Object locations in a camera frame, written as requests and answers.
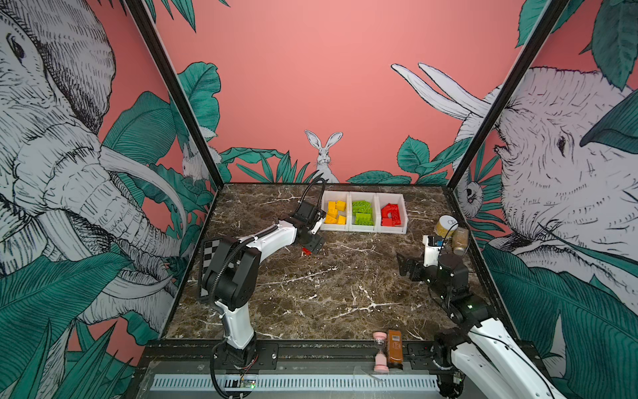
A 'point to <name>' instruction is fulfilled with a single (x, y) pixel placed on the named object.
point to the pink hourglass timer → (380, 358)
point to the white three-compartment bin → (375, 211)
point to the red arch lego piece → (395, 213)
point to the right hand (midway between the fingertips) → (409, 249)
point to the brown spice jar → (460, 236)
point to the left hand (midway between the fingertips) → (313, 235)
